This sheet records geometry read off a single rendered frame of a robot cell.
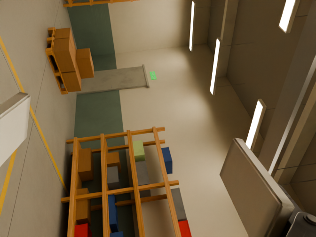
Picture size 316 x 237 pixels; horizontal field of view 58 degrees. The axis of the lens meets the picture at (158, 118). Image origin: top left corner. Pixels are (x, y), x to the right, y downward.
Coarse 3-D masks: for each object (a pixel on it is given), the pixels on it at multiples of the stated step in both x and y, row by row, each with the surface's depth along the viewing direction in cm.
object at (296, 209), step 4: (284, 192) 15; (288, 196) 15; (292, 200) 14; (296, 204) 14; (296, 208) 14; (292, 212) 13; (296, 212) 13; (292, 216) 13; (288, 220) 13; (292, 220) 13; (288, 224) 13; (284, 228) 13; (288, 228) 13; (284, 232) 13; (280, 236) 13; (284, 236) 13
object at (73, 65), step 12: (60, 36) 582; (48, 48) 553; (60, 48) 557; (72, 48) 600; (84, 48) 650; (48, 60) 564; (60, 60) 571; (72, 60) 580; (84, 60) 630; (60, 72) 592; (72, 72) 600; (84, 72) 654; (72, 84) 625
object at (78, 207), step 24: (144, 144) 672; (72, 168) 566; (120, 168) 604; (144, 168) 575; (168, 168) 595; (72, 192) 526; (96, 192) 530; (120, 192) 531; (144, 192) 560; (168, 192) 522; (72, 216) 492
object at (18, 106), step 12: (24, 96) 16; (0, 108) 14; (12, 108) 15; (24, 108) 16; (0, 120) 13; (12, 120) 15; (24, 120) 17; (0, 132) 14; (12, 132) 15; (24, 132) 17; (0, 144) 14; (12, 144) 16; (0, 156) 14
